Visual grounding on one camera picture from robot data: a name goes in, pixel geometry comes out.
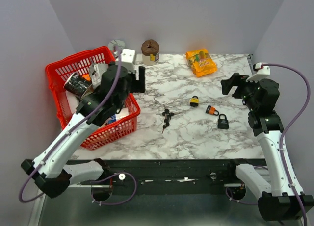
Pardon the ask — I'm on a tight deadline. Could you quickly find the orange snack bag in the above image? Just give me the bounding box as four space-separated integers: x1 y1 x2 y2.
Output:
185 48 217 77

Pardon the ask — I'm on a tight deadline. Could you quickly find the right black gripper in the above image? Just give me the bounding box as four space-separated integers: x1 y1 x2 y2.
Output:
221 72 263 111

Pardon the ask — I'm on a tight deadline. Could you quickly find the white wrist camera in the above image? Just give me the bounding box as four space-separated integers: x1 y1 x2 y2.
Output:
246 62 270 82
115 49 136 74

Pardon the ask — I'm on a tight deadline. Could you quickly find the grey marbled cylinder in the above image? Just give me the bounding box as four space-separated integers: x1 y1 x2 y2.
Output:
108 39 126 52

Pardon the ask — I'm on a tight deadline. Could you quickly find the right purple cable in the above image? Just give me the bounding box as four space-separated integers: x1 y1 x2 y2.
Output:
260 63 312 226

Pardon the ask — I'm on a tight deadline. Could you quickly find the brown lidded white jar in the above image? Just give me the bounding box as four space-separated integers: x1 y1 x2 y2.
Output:
141 39 159 66

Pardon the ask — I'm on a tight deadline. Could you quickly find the black mounting rail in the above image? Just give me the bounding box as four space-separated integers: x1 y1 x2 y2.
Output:
68 159 265 195

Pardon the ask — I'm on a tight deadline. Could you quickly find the black patterned cup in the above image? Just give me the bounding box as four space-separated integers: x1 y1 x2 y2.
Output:
63 72 92 99

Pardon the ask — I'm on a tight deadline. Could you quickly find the black padlock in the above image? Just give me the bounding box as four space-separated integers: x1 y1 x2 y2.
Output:
217 114 229 129

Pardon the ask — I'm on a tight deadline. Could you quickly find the yellow padlock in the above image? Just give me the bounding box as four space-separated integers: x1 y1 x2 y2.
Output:
189 96 199 107

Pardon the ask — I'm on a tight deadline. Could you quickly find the red plastic basket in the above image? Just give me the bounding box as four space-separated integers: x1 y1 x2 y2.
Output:
45 46 140 151

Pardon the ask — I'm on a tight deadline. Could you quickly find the black key bunch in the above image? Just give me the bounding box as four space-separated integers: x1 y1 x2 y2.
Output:
162 108 174 133

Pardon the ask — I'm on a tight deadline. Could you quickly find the clear plastic bottle blue label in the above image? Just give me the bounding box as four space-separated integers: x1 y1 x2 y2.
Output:
104 108 129 126

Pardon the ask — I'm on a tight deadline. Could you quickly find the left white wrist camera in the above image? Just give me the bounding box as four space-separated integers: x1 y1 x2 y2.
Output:
115 49 136 74

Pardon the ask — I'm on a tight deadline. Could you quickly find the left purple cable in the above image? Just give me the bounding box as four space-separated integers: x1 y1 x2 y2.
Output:
18 46 123 203

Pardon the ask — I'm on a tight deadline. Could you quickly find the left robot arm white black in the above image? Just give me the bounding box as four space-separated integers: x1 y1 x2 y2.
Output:
21 64 145 198

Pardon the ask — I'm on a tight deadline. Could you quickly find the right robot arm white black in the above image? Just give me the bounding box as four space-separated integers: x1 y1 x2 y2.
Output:
221 73 314 221

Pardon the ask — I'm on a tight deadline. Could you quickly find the orange padlock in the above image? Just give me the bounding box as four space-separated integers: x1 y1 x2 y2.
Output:
206 105 219 116

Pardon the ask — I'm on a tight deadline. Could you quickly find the grey white carton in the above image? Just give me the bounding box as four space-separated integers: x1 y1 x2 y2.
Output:
89 63 108 89

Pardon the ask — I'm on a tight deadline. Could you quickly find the purple cable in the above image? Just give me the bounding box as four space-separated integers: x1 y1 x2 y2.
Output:
18 46 123 203
260 63 312 226

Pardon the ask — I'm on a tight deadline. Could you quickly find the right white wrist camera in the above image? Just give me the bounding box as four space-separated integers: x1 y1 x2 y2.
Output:
246 62 270 82

